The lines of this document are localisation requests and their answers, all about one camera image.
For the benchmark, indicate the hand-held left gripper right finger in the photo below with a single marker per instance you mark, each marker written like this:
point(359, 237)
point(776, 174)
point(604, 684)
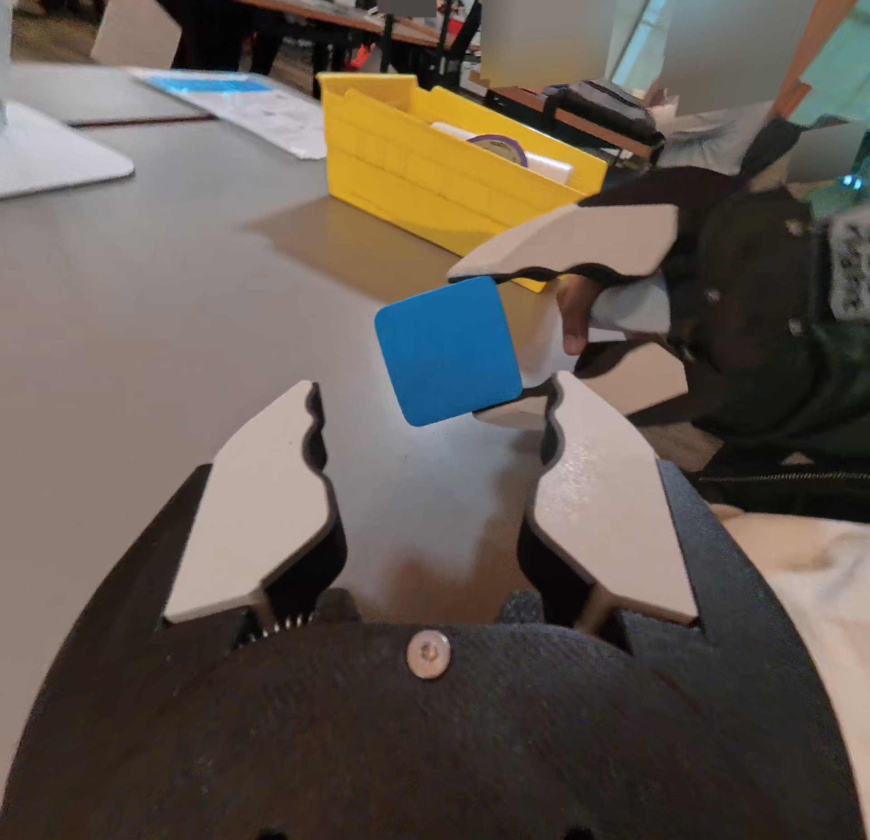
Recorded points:
point(612, 514)

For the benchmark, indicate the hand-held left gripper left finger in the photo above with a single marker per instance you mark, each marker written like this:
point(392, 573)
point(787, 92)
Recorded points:
point(251, 514)

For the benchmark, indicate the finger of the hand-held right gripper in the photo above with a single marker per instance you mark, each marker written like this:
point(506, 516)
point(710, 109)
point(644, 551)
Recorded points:
point(578, 238)
point(646, 378)

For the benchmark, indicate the blue black whiteboard eraser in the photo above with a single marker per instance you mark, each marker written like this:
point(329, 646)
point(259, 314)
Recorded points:
point(445, 350)

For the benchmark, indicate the yellow plastic bin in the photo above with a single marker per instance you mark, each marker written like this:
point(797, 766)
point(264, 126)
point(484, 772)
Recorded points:
point(380, 174)

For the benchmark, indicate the person's right forearm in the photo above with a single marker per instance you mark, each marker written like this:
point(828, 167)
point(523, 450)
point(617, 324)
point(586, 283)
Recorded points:
point(802, 418)

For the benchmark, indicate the grey desk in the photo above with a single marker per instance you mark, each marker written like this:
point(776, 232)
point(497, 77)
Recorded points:
point(170, 310)

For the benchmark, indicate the person's right hand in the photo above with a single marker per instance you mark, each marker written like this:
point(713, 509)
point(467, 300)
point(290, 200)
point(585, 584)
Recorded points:
point(578, 317)

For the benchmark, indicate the white paper roll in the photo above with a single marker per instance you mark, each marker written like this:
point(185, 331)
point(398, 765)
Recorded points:
point(554, 168)

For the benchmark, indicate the black backpack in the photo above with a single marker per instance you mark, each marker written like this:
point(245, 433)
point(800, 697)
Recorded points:
point(605, 113)

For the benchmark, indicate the purple tape roll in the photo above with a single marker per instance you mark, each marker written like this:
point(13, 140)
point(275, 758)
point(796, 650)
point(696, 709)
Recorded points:
point(496, 138)

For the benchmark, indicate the brown wooden table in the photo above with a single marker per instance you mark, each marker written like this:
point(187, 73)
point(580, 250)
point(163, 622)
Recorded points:
point(306, 4)
point(516, 96)

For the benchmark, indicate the wooden pillar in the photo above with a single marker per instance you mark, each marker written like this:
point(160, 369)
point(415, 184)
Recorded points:
point(846, 11)

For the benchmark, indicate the white blue printed sheet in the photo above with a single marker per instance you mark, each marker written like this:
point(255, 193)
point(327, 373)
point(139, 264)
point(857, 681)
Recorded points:
point(272, 119)

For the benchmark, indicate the white monitor stand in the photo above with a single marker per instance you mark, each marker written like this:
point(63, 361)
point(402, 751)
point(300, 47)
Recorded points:
point(54, 160)

